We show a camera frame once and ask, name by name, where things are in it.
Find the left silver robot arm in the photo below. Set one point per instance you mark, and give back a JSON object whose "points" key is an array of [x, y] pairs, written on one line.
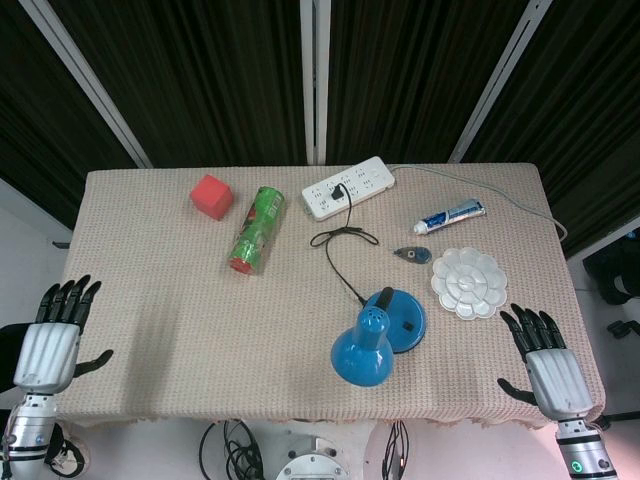
{"points": [[25, 435]]}

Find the red cube block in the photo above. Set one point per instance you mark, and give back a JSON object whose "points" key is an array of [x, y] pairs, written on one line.
{"points": [[212, 197]]}

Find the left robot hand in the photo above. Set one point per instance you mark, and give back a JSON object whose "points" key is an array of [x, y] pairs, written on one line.
{"points": [[47, 350]]}

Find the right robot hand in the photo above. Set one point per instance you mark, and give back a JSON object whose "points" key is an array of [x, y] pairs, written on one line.
{"points": [[557, 372]]}

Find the white blue toothpaste tube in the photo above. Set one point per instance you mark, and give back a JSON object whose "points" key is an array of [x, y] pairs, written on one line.
{"points": [[450, 216]]}

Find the blue correction tape dispenser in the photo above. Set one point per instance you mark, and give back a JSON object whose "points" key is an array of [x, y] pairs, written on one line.
{"points": [[412, 255]]}

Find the green cylindrical can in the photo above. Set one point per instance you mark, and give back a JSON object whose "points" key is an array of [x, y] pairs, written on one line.
{"points": [[257, 230]]}

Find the white power strip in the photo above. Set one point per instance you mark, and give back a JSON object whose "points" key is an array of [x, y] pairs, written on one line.
{"points": [[347, 188]]}

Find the white window frame post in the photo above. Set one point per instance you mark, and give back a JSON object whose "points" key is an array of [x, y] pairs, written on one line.
{"points": [[85, 82], [500, 80], [315, 80]]}

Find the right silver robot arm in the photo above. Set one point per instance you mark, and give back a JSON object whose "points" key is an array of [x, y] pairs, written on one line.
{"points": [[582, 450]]}

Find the white flower paint palette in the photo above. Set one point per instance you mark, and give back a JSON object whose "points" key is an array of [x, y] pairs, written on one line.
{"points": [[469, 282]]}

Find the beige woven tablecloth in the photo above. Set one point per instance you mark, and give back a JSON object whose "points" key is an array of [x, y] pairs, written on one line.
{"points": [[200, 325]]}

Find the blue desk lamp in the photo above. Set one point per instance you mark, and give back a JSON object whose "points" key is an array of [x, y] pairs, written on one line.
{"points": [[378, 337]]}

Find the black equipment on floor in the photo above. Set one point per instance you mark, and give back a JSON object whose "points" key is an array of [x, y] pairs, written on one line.
{"points": [[612, 272]]}

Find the grey metal robot mounting plate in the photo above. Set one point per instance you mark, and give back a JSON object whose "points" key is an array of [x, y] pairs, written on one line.
{"points": [[312, 457]]}

